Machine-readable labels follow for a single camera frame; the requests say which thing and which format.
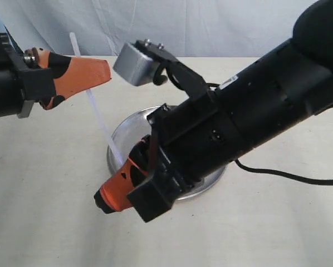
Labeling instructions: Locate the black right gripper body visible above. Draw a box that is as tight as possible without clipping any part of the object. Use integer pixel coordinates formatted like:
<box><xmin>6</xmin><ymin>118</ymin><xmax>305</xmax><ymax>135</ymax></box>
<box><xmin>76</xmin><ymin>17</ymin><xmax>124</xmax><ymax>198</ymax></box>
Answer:
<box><xmin>127</xmin><ymin>96</ymin><xmax>254</xmax><ymax>222</ymax></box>

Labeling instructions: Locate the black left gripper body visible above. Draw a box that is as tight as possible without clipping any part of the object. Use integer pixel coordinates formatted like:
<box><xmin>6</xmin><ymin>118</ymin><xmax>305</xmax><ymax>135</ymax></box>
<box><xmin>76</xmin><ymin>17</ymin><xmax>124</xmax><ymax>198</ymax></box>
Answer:
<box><xmin>0</xmin><ymin>33</ymin><xmax>56</xmax><ymax>118</ymax></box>

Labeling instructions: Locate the clear plastic straw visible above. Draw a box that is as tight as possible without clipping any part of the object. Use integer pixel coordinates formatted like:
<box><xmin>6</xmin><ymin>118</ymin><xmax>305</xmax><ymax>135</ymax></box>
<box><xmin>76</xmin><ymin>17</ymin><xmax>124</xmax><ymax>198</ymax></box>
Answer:
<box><xmin>69</xmin><ymin>32</ymin><xmax>124</xmax><ymax>167</ymax></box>

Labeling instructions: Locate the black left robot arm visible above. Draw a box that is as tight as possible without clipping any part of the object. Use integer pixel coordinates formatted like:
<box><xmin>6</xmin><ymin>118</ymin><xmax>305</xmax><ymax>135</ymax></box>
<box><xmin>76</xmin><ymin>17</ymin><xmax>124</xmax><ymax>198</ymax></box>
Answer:
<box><xmin>0</xmin><ymin>33</ymin><xmax>111</xmax><ymax>118</ymax></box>

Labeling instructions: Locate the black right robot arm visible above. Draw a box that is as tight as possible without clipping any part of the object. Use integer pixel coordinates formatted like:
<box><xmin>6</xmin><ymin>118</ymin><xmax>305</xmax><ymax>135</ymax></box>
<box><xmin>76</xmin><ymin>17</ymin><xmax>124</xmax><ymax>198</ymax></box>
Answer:
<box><xmin>94</xmin><ymin>1</ymin><xmax>333</xmax><ymax>222</ymax></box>

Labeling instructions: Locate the round stainless steel plate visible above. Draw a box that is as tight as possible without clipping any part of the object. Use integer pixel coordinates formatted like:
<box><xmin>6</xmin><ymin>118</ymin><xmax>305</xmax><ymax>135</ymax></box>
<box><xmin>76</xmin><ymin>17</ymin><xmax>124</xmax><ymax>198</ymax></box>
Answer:
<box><xmin>111</xmin><ymin>106</ymin><xmax>227</xmax><ymax>201</ymax></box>

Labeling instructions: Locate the cream tablecloth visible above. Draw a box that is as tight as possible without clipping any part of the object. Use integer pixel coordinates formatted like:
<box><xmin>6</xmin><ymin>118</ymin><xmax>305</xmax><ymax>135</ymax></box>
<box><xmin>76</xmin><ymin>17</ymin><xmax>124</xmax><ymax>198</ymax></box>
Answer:
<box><xmin>0</xmin><ymin>53</ymin><xmax>333</xmax><ymax>267</ymax></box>

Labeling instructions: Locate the pale blue backdrop cloth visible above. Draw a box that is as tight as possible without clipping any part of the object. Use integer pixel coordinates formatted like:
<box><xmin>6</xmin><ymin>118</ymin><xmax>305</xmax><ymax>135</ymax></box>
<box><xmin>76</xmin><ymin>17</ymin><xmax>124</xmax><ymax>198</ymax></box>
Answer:
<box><xmin>0</xmin><ymin>0</ymin><xmax>311</xmax><ymax>57</ymax></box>

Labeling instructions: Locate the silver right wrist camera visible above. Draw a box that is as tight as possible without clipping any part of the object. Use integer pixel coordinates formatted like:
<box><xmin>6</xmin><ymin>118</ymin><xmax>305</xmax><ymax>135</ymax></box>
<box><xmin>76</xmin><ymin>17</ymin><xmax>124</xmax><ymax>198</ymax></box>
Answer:
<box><xmin>113</xmin><ymin>42</ymin><xmax>159</xmax><ymax>86</ymax></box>

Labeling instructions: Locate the black camera cable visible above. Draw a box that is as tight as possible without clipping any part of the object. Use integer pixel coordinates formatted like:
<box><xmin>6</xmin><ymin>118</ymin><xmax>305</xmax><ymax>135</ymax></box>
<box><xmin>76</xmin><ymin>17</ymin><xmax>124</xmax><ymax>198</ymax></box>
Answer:
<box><xmin>234</xmin><ymin>160</ymin><xmax>333</xmax><ymax>186</ymax></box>

